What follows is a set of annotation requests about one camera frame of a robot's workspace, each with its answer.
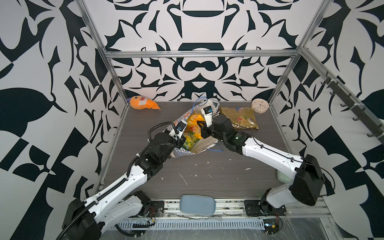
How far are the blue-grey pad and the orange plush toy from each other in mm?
643

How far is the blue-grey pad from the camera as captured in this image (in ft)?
2.42

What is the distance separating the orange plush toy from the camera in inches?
43.5
